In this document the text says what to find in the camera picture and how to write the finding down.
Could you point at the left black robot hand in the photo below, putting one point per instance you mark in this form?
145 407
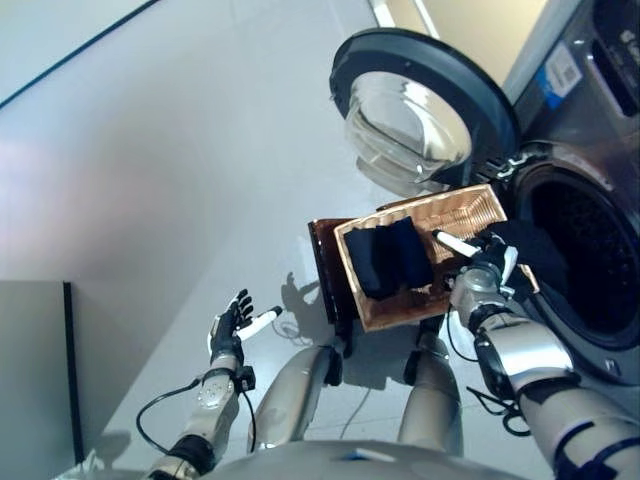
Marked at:
227 335

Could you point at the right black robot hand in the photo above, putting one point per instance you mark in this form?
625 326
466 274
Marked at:
497 257

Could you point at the black cloth garment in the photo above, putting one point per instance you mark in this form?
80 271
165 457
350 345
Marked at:
367 265
535 255

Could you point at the rectangular wicker laundry basket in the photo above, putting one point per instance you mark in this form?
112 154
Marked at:
400 312

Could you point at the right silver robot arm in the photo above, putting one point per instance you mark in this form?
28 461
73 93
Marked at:
530 360

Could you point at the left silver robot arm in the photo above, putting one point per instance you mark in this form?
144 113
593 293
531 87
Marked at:
210 400

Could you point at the dark grey washing machine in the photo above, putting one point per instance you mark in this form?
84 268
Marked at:
600 160

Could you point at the clear plastic bag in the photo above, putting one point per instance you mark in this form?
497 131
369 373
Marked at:
290 395

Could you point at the glossy brown stool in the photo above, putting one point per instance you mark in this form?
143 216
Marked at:
325 250

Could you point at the right silver robot leg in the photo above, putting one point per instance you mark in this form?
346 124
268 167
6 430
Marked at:
430 400

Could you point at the silver robot torso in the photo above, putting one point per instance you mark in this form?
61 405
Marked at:
350 465

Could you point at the round glass washer door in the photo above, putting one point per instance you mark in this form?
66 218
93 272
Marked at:
450 75

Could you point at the white crumpled plastic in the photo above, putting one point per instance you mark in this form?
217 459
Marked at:
87 467

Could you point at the blue white energy label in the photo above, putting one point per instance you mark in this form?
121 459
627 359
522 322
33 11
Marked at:
562 75

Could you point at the grey panel with dark edge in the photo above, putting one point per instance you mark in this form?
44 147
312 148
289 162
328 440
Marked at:
35 375

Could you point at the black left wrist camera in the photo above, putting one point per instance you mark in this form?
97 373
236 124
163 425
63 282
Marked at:
245 378

